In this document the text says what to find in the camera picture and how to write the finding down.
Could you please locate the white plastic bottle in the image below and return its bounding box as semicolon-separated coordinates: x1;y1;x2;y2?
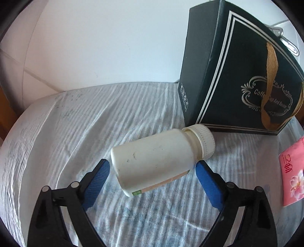
110;124;216;197

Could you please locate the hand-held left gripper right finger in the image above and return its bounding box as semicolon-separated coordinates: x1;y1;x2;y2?
195;160;278;247

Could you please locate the pink flowered tissue packet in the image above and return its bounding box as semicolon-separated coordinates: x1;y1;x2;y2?
279;136;304;207

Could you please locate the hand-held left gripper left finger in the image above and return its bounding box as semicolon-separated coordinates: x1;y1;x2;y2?
27;159;111;247

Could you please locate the grey wood-grain desktop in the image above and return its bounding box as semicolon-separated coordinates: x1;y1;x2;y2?
0;82;304;247

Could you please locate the black gift box gold handle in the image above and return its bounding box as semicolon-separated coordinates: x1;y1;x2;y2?
178;0;304;136

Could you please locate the wooden side post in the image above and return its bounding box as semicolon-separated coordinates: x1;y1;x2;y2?
0;84;18;143

